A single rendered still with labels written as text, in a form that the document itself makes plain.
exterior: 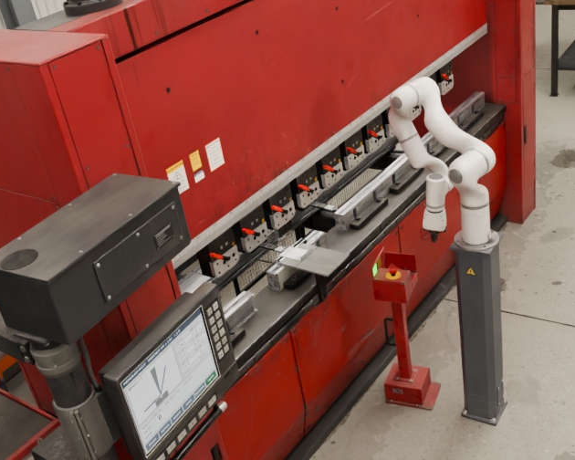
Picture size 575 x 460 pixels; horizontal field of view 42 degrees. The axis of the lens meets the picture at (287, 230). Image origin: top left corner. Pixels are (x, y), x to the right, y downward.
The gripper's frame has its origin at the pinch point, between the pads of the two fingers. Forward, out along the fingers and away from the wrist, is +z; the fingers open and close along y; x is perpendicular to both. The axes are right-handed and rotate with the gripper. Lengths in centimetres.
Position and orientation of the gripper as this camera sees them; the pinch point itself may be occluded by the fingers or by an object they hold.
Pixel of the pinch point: (434, 236)
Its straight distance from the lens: 355.4
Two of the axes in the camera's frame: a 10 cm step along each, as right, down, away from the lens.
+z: 0.8, 8.5, 5.2
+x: 3.9, -5.1, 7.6
